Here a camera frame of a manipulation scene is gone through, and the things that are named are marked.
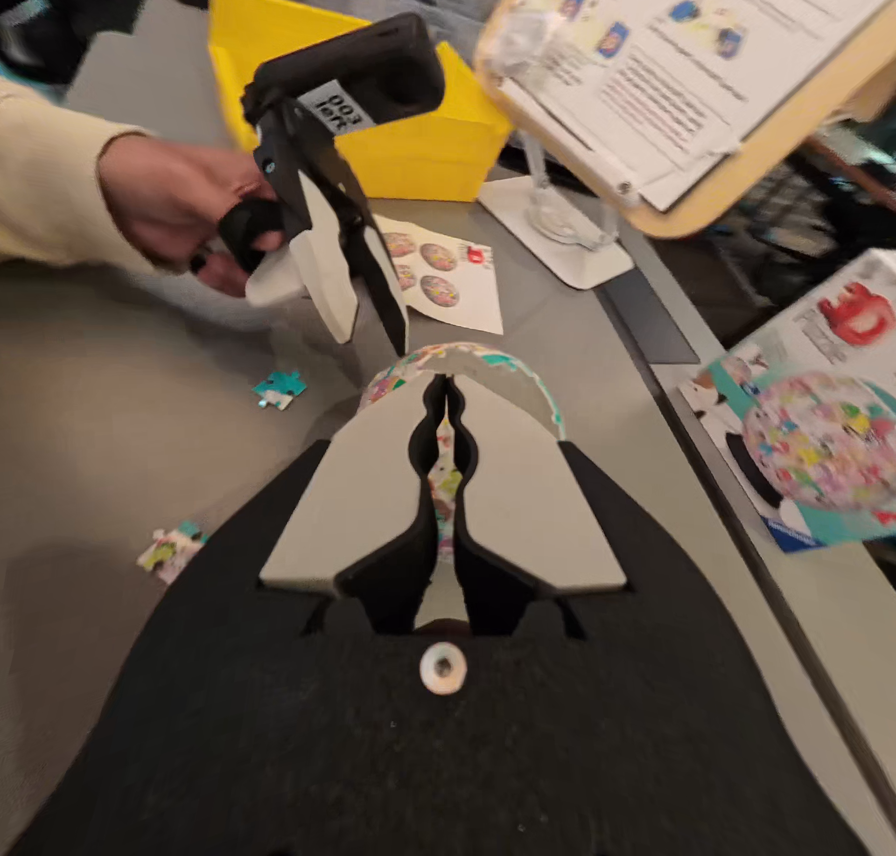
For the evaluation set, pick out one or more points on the black office chair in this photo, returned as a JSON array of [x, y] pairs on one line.
[[63, 9]]

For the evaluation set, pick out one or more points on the teal puzzle piece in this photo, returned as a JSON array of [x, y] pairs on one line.
[[280, 388]]

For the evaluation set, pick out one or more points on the white multicolour puzzle piece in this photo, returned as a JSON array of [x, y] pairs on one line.
[[168, 548]]

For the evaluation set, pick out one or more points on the clear bag of small parts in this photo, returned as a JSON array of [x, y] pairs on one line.
[[525, 41]]

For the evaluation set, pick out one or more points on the person's left forearm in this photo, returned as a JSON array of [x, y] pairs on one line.
[[49, 184]]

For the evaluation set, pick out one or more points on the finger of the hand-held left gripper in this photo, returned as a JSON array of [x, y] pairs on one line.
[[388, 275], [325, 268]]

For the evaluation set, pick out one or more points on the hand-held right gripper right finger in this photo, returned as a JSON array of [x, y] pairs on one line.
[[539, 513]]

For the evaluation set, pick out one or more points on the person's left hand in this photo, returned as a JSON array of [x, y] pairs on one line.
[[175, 198]]

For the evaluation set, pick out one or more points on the clear plastic packaging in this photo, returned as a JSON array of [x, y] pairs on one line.
[[560, 205]]

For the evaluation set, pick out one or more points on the teal puzzle box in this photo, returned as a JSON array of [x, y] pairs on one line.
[[805, 415]]

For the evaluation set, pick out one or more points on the yellow plastic bin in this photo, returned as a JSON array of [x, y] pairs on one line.
[[420, 142]]

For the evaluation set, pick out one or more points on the colourful puzzle ball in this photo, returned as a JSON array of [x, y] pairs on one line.
[[448, 373]]

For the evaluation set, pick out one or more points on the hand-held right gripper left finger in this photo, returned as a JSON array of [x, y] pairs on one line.
[[350, 513]]

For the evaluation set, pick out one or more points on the paper instruction sheet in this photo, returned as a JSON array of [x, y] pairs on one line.
[[448, 275]]

